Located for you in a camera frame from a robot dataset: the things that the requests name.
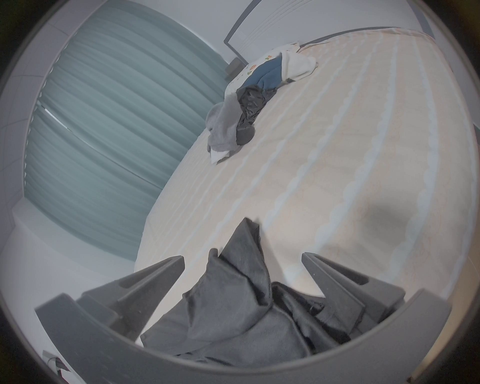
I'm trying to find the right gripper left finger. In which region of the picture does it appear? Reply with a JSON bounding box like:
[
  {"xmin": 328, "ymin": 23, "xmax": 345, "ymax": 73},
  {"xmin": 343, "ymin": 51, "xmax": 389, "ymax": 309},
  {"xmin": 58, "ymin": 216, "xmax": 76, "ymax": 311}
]
[{"xmin": 77, "ymin": 256, "xmax": 185, "ymax": 342}]

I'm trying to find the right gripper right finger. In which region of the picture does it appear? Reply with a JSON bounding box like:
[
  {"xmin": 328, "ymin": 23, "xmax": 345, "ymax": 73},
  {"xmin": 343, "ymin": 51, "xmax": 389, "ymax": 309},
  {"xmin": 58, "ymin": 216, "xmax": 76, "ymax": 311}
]
[{"xmin": 301, "ymin": 252, "xmax": 406, "ymax": 338}]

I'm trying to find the black T-shirt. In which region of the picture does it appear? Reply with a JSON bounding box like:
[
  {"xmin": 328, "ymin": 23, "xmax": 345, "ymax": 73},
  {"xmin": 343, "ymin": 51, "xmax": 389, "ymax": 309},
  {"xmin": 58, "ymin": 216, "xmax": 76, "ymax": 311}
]
[{"xmin": 139, "ymin": 217, "xmax": 362, "ymax": 368}]

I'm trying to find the bed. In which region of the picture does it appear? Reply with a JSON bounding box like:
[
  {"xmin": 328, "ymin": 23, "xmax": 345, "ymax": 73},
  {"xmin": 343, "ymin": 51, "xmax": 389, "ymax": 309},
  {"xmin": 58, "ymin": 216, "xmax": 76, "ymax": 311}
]
[{"xmin": 133, "ymin": 0, "xmax": 480, "ymax": 349}]

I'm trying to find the pile of clothes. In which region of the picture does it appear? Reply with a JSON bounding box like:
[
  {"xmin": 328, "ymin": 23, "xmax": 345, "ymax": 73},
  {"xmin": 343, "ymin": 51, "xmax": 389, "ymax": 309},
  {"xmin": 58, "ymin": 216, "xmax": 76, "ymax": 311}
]
[{"xmin": 204, "ymin": 50, "xmax": 319, "ymax": 165}]

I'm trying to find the blue-green curtain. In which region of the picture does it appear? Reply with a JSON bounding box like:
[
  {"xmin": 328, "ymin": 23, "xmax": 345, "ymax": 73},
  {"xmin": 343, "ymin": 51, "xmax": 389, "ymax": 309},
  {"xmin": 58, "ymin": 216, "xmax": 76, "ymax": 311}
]
[
  {"xmin": 22, "ymin": 107, "xmax": 188, "ymax": 263},
  {"xmin": 37, "ymin": 9, "xmax": 235, "ymax": 166}
]

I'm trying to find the white printed pillow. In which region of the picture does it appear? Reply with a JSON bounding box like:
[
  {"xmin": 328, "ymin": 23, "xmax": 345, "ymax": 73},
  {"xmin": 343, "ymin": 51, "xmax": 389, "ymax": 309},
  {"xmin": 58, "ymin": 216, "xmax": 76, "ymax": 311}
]
[{"xmin": 224, "ymin": 43, "xmax": 301, "ymax": 102}]

